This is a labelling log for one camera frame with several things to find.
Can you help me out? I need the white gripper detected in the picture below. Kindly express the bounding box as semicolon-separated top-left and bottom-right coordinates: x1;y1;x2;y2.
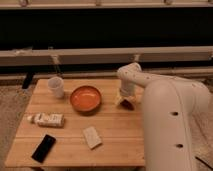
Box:
115;81;137;106

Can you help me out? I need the white sponge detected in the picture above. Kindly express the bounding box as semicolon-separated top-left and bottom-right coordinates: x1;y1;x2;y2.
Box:
83;126;102;149

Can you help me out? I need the orange bowl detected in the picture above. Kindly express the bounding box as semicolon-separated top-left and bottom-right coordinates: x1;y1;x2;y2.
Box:
70;86;102;112

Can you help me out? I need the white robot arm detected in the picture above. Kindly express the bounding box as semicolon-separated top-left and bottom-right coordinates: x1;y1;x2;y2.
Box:
117;63;211;171

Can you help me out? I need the wooden cutting board table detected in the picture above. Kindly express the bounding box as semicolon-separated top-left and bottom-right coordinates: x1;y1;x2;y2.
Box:
5;79;145;168

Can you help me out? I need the grey metal rail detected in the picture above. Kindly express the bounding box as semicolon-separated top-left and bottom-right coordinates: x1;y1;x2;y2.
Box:
0;46;213;66

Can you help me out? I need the black bracket foot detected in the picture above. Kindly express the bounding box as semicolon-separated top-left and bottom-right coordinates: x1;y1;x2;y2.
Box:
22;72;35;89

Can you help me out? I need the white labelled bottle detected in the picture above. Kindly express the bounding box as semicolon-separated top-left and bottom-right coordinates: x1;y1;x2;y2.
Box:
27;113;65;128

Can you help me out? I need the white plastic cup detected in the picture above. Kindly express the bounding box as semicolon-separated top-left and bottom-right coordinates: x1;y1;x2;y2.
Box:
47;77;64;98

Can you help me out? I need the black smartphone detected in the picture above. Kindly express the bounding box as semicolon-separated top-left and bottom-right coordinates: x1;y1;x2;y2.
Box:
31;135;56;163

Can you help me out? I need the black cable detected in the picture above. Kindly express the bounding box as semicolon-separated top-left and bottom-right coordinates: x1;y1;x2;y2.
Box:
195;155;213;170

